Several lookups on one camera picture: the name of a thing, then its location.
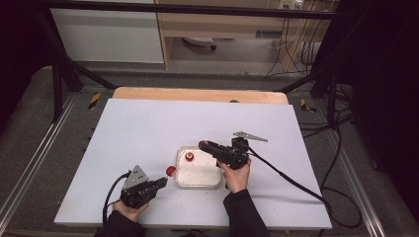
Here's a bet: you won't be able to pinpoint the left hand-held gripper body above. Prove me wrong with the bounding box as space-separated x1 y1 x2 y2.
120 165 157 209

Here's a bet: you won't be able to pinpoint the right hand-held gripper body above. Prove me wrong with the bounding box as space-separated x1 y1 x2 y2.
215 130 269 171

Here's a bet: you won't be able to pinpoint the square metal tray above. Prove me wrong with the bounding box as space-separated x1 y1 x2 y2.
174 145 222 189

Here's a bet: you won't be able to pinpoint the person's left hand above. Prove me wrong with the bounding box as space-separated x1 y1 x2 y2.
112 199 150 223

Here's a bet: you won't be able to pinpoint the person's right hand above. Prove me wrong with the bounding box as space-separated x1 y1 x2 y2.
217 158 253 195

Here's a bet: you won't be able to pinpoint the white table board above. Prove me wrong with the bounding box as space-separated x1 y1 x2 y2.
53 98 333 230

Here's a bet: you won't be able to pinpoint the wooden table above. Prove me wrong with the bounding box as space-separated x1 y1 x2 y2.
112 86 290 106

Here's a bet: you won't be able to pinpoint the white chair base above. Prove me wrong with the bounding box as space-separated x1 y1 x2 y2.
182 36 217 51

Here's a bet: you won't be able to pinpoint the wooden desk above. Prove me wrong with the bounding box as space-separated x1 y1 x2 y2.
154 0 340 71

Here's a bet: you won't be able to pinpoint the white cabinet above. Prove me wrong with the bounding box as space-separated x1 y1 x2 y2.
48 7 165 64

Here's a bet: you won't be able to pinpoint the white power strip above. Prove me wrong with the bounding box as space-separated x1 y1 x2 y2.
278 0 304 10

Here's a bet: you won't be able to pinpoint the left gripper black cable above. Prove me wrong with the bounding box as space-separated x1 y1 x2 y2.
102 170 132 229

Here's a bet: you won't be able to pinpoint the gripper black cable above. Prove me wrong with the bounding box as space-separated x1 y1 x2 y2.
245 127 364 237
102 170 132 229

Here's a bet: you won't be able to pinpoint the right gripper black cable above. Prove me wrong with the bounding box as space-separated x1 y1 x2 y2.
245 127 364 237

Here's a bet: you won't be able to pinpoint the black floor cables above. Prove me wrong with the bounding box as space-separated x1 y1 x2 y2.
297 82 355 139

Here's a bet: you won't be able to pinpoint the aluminium rail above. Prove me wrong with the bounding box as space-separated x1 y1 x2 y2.
0 93 79 220
325 129 388 237

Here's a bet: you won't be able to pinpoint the bundle of hanging cables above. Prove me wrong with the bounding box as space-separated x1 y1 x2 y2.
261 0 337 78

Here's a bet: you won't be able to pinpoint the black metal frame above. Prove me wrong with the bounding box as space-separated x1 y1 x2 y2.
33 0 350 124

